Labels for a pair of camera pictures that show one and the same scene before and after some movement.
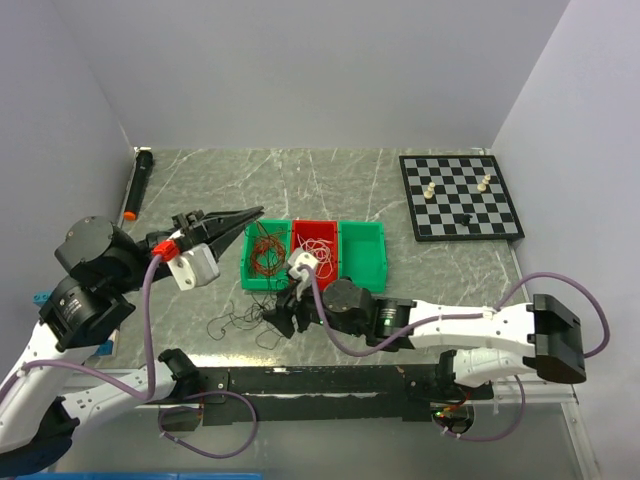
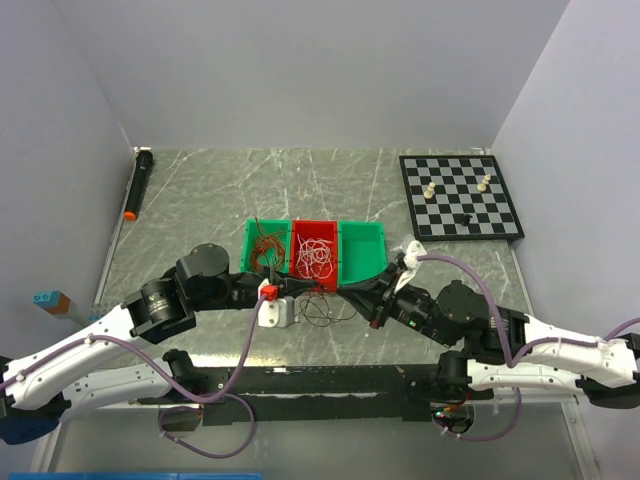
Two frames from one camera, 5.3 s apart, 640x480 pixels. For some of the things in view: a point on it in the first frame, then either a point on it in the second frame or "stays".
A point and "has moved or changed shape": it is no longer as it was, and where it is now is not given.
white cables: [320, 248] stays
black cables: [267, 261] has moved or changed shape
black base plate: [328, 392] stays
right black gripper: [283, 318] -> [374, 300]
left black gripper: [196, 224] -> [295, 286]
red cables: [269, 240] stays
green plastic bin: [266, 248] stays
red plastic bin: [320, 240] stays
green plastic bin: [361, 254] stays
